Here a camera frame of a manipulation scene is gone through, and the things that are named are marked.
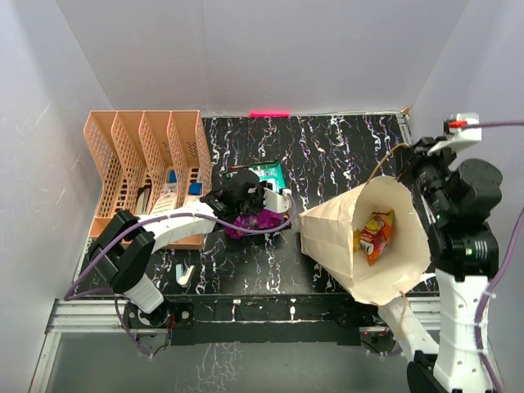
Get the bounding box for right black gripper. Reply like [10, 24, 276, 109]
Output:
[391, 135, 457, 219]

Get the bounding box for green real chips bag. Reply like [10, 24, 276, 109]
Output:
[223, 164, 272, 190]

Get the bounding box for purple snack bag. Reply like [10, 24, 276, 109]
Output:
[233, 209, 284, 230]

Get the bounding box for orange fox's fruits candy bag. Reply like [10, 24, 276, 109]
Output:
[353, 210, 395, 266]

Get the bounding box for brown paper bag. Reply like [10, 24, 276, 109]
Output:
[299, 175, 431, 306]

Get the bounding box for teal snack bag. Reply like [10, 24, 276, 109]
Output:
[249, 160, 287, 194]

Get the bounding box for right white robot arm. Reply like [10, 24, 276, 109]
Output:
[364, 138, 503, 392]

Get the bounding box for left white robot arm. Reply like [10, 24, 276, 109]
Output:
[88, 169, 289, 327]

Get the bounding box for blue object in organizer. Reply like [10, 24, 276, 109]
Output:
[188, 183, 203, 197]

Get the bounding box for white calculator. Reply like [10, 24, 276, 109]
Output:
[151, 192, 178, 215]

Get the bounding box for red light strip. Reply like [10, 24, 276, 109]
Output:
[249, 111, 290, 118]

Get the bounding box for pink plastic file organizer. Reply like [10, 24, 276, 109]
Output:
[84, 110, 212, 240]

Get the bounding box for black white stapler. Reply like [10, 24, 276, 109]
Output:
[136, 184, 151, 215]

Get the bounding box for white plastic hook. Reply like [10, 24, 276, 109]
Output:
[175, 264, 195, 287]

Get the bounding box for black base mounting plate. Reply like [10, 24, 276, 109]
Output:
[124, 293, 396, 353]

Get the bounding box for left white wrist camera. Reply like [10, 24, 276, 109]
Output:
[263, 187, 291, 214]

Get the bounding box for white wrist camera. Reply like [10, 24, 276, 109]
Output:
[427, 112, 482, 156]
[263, 187, 291, 214]

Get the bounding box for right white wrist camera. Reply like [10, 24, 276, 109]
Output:
[427, 112, 482, 156]

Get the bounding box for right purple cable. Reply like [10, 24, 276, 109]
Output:
[343, 119, 524, 393]

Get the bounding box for purple cable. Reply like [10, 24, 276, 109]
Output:
[63, 192, 298, 361]
[343, 119, 524, 393]

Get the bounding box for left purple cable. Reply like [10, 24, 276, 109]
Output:
[63, 192, 298, 361]

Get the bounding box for aluminium frame rail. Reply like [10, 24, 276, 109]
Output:
[28, 300, 507, 393]

